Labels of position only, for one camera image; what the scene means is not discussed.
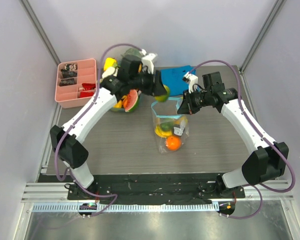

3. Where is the green orange mango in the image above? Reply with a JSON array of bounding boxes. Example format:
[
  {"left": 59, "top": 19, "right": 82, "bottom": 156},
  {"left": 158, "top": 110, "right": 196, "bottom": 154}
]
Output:
[{"left": 160, "top": 121, "right": 174, "bottom": 132}]

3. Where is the small yellow lemon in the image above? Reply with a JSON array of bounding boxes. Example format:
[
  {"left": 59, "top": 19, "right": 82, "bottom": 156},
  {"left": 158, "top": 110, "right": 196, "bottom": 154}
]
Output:
[{"left": 113, "top": 100, "right": 122, "bottom": 109}]

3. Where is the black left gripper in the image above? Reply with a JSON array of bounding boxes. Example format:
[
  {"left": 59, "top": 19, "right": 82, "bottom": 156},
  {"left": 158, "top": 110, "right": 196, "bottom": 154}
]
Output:
[{"left": 129, "top": 67, "right": 166, "bottom": 97}]

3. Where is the blue folded cloth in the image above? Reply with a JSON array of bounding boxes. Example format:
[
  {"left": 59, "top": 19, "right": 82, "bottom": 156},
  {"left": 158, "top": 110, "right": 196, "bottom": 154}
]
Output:
[{"left": 160, "top": 65, "right": 192, "bottom": 97}]

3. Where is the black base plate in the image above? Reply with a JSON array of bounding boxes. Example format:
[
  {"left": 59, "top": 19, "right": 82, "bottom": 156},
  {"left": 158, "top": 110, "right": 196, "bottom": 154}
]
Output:
[{"left": 37, "top": 172, "right": 246, "bottom": 206}]

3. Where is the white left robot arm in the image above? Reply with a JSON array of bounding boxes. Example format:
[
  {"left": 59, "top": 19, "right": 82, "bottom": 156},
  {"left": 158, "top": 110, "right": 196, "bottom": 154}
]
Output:
[{"left": 50, "top": 53, "right": 167, "bottom": 200}]

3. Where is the clear zip top bag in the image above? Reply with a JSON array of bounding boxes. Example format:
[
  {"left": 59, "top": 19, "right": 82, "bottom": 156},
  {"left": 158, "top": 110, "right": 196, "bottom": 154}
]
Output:
[{"left": 151, "top": 97, "right": 189, "bottom": 154}]

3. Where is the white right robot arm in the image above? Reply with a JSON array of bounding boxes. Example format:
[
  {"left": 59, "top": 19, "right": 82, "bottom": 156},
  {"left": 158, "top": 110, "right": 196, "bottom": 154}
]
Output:
[{"left": 177, "top": 72, "right": 289, "bottom": 198}]

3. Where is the yellow bell pepper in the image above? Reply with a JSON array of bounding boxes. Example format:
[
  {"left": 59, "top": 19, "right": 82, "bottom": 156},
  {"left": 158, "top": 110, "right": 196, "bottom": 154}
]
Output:
[{"left": 103, "top": 57, "right": 117, "bottom": 71}]

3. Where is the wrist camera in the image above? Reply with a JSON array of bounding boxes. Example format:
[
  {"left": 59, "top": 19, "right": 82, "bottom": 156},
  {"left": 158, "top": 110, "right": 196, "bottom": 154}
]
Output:
[
  {"left": 140, "top": 49, "right": 158, "bottom": 74},
  {"left": 182, "top": 72, "right": 198, "bottom": 93}
]

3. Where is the orange fruit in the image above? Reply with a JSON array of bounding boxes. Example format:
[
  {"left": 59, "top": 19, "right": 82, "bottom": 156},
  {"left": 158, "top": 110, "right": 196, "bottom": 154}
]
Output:
[{"left": 165, "top": 135, "right": 182, "bottom": 151}]

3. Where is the white slotted cable duct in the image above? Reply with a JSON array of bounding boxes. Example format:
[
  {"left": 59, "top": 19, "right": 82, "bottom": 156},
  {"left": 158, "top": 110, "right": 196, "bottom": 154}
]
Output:
[{"left": 32, "top": 202, "right": 219, "bottom": 214}]

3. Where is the pink organizer tray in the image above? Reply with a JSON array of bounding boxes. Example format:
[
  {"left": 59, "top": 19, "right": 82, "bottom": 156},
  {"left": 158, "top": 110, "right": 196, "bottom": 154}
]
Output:
[{"left": 54, "top": 58, "right": 97, "bottom": 109}]

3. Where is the yellow banana bunch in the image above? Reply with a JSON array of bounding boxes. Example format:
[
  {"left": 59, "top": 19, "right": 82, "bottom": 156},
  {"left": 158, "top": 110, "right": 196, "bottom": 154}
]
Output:
[{"left": 154, "top": 116, "right": 188, "bottom": 138}]

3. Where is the white cauliflower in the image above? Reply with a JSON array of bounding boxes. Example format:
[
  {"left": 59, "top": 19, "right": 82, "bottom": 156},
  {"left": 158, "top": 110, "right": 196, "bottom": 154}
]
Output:
[{"left": 101, "top": 66, "right": 118, "bottom": 80}]

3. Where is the green fruit basket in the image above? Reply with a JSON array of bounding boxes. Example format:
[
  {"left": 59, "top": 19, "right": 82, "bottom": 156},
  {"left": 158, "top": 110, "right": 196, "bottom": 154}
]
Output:
[{"left": 96, "top": 59, "right": 143, "bottom": 114}]

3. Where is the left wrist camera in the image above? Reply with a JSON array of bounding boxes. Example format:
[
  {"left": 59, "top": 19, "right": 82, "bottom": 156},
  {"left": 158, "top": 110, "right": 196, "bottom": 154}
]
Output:
[{"left": 140, "top": 49, "right": 158, "bottom": 74}]

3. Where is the green melon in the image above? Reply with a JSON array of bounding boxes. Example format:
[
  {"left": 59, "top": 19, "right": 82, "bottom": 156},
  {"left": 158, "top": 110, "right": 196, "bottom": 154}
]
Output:
[{"left": 121, "top": 47, "right": 144, "bottom": 61}]

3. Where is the watermelon slice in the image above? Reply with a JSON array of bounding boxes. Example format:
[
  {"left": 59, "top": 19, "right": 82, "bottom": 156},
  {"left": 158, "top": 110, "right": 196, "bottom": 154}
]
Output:
[{"left": 124, "top": 89, "right": 139, "bottom": 113}]

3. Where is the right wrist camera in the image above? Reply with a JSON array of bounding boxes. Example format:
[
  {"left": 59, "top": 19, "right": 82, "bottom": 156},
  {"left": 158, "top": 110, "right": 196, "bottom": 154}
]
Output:
[{"left": 182, "top": 72, "right": 198, "bottom": 93}]

